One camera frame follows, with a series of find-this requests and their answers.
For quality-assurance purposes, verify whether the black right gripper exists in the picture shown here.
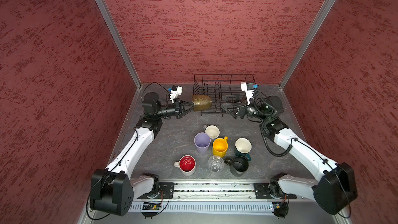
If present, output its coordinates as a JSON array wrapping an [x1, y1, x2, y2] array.
[[222, 93, 270, 120]]

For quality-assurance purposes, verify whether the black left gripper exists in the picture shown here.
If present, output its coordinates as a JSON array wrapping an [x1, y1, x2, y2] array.
[[156, 99, 197, 118]]

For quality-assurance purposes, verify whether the brown gold textured cup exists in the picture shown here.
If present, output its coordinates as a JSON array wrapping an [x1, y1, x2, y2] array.
[[192, 94, 212, 112]]

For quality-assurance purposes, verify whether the dark green white-inside mug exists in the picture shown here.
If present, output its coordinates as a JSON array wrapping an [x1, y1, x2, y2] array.
[[234, 138, 252, 161]]

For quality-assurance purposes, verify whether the white mug red inside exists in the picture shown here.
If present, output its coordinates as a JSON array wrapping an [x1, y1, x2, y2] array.
[[173, 155, 196, 176]]

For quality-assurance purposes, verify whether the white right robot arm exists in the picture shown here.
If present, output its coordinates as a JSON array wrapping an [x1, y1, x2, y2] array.
[[221, 91, 358, 215]]

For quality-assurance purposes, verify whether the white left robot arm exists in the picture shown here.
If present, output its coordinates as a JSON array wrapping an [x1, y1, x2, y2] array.
[[86, 92, 195, 216]]

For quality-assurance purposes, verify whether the small cream mug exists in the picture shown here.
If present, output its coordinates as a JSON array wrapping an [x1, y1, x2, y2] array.
[[203, 125, 220, 140]]

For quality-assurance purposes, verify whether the lilac plastic cup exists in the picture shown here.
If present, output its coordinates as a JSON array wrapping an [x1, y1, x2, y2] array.
[[194, 132, 211, 155]]

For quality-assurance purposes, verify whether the yellow mug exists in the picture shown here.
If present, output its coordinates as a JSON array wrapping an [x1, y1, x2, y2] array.
[[212, 136, 229, 158]]

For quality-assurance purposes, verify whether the black mug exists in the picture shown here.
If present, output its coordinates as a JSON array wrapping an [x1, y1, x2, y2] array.
[[224, 156, 249, 177]]

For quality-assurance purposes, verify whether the clear glass cup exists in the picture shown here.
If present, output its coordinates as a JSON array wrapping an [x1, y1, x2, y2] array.
[[208, 156, 224, 173]]

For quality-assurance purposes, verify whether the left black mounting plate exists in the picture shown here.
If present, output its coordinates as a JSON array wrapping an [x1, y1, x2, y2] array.
[[156, 182, 175, 199]]

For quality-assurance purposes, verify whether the black mounting plate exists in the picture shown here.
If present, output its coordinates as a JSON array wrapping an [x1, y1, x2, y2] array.
[[156, 182, 175, 199], [254, 183, 297, 200]]

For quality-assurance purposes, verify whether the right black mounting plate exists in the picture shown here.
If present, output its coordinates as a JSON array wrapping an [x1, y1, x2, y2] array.
[[254, 183, 297, 200]]

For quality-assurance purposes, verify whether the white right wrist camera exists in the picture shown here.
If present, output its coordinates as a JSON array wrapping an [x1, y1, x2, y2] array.
[[240, 82, 258, 105]]

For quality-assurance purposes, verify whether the black wire dish rack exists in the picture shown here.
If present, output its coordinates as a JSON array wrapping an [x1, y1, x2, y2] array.
[[193, 74, 256, 115]]

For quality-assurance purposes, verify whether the right aluminium corner post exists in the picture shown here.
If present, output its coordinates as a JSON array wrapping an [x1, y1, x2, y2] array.
[[279, 0, 336, 90]]

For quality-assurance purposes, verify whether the aluminium corner post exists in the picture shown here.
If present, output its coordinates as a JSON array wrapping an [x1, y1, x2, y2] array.
[[95, 0, 142, 89], [279, 0, 336, 90]]

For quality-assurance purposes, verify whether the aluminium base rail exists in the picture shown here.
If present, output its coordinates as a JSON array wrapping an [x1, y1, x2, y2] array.
[[129, 180, 308, 215]]

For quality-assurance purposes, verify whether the left aluminium corner post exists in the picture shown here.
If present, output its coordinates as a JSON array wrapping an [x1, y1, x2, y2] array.
[[95, 0, 142, 89]]

